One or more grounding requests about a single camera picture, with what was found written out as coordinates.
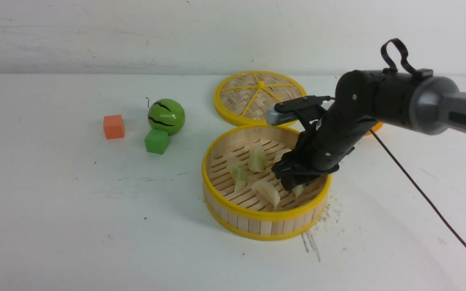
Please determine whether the green foam cube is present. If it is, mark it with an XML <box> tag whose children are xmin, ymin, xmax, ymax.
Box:
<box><xmin>144</xmin><ymin>129</ymin><xmax>170</xmax><ymax>155</ymax></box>

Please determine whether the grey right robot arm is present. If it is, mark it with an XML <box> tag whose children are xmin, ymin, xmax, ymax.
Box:
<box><xmin>266</xmin><ymin>38</ymin><xmax>466</xmax><ymax>190</ymax></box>

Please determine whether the pale dumpling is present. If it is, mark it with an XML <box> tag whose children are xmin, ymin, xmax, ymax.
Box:
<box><xmin>273</xmin><ymin>149</ymin><xmax>292</xmax><ymax>164</ymax></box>
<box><xmin>251</xmin><ymin>181</ymin><xmax>281</xmax><ymax>209</ymax></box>

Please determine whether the greenish dumpling bottom edge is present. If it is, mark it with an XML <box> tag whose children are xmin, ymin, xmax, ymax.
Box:
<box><xmin>226</xmin><ymin>164</ymin><xmax>247</xmax><ymax>193</ymax></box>

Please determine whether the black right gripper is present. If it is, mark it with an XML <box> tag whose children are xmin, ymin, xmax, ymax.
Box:
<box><xmin>271</xmin><ymin>105</ymin><xmax>375</xmax><ymax>191</ymax></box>

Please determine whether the brown right arm cable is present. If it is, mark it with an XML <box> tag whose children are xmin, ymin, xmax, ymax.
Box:
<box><xmin>370</xmin><ymin>129</ymin><xmax>466</xmax><ymax>283</ymax></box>

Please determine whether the green toy watermelon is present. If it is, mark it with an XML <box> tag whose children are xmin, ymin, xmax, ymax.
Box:
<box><xmin>148</xmin><ymin>98</ymin><xmax>186</xmax><ymax>135</ymax></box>

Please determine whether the yellow bamboo steamer lid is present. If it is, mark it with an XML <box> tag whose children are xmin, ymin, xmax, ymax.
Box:
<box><xmin>213</xmin><ymin>71</ymin><xmax>306</xmax><ymax>127</ymax></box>

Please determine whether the orange toy pear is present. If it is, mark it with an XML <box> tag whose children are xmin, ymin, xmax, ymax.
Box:
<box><xmin>366</xmin><ymin>122</ymin><xmax>383</xmax><ymax>136</ymax></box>

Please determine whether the orange foam cube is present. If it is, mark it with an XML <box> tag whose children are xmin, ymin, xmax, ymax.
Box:
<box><xmin>102</xmin><ymin>114</ymin><xmax>125</xmax><ymax>140</ymax></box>

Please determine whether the yellow bamboo steamer tray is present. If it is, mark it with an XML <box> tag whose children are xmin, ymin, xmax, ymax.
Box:
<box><xmin>202</xmin><ymin>126</ymin><xmax>332</xmax><ymax>241</ymax></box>

